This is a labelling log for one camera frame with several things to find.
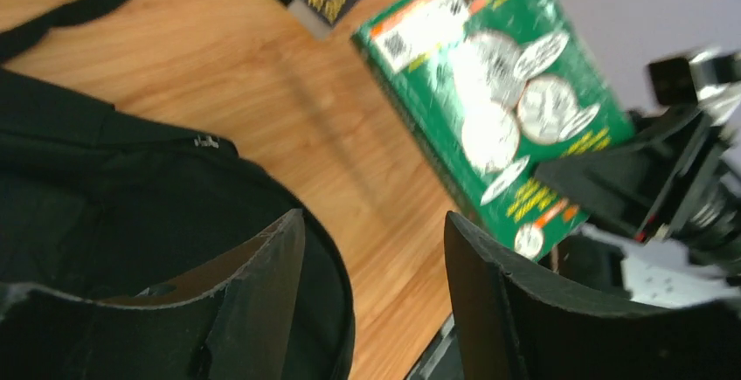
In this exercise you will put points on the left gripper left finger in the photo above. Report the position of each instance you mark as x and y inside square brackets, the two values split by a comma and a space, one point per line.
[229, 318]

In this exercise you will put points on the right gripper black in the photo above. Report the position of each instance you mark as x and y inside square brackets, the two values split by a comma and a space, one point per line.
[679, 186]

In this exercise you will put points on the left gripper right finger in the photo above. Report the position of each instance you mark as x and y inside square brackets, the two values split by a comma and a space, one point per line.
[519, 320]

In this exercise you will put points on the black student backpack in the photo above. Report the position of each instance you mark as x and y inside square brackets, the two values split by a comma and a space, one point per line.
[99, 204]

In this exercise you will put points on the green coin book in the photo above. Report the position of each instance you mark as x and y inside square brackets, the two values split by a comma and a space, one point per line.
[489, 90]

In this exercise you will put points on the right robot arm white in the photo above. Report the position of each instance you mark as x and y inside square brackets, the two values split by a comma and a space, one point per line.
[666, 272]

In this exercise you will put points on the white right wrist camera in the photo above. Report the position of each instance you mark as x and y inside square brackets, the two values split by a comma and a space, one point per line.
[706, 78]

